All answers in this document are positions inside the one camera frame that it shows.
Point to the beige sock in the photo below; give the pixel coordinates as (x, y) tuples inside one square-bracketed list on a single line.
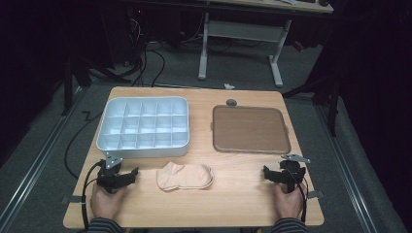
[(186, 176)]

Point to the white divided storage box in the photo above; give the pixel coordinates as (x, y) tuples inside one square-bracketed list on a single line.
[(142, 124)]

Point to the metal floor rail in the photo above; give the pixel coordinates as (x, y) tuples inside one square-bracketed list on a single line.
[(35, 161), (350, 174)]

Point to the person's right hand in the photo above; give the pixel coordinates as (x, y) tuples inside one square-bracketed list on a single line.
[(290, 205)]

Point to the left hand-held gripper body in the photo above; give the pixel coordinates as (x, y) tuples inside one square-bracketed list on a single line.
[(108, 178)]

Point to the small red object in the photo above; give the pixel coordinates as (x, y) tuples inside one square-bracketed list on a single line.
[(299, 46)]

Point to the white-legged wooden desk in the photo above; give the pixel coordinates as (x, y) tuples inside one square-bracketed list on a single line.
[(243, 30)]

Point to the white paper scrap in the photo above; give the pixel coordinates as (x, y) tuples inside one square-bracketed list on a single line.
[(229, 86)]

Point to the person's left hand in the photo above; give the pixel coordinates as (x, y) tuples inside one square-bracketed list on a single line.
[(105, 204)]

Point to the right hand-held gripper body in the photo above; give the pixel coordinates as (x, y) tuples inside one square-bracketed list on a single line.
[(291, 174)]

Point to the grey round table grommet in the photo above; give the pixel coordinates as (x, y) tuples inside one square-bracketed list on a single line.
[(231, 103)]

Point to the grey tape strip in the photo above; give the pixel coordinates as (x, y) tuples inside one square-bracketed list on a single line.
[(315, 194), (75, 199)]

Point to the black metal stand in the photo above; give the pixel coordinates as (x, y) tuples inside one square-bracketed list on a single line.
[(333, 110), (68, 87)]

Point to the brown square tray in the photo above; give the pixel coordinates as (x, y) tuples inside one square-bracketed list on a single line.
[(250, 129)]

